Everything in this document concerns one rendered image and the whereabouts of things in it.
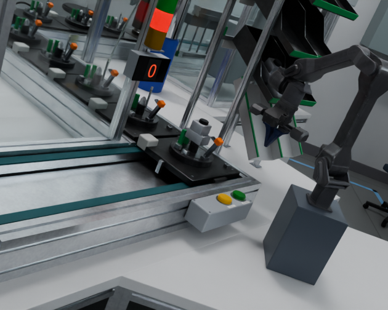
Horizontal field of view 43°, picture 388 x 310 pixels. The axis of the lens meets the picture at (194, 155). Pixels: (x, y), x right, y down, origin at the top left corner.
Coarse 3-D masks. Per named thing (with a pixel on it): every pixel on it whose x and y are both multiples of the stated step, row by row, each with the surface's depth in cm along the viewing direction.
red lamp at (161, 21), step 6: (156, 12) 127; (162, 12) 126; (156, 18) 127; (162, 18) 127; (168, 18) 128; (150, 24) 129; (156, 24) 128; (162, 24) 128; (168, 24) 129; (162, 30) 128
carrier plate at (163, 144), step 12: (168, 144) 154; (156, 156) 144; (168, 156) 145; (216, 156) 159; (168, 168) 141; (180, 168) 141; (192, 168) 144; (204, 168) 147; (216, 168) 150; (228, 168) 154; (192, 180) 136; (204, 180) 141
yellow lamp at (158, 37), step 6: (150, 30) 129; (156, 30) 128; (150, 36) 129; (156, 36) 129; (162, 36) 129; (144, 42) 131; (150, 42) 129; (156, 42) 130; (162, 42) 131; (156, 48) 130
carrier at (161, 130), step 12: (132, 108) 166; (144, 108) 162; (132, 120) 157; (144, 120) 160; (156, 120) 164; (132, 132) 152; (144, 132) 155; (156, 132) 159; (168, 132) 163; (180, 132) 168
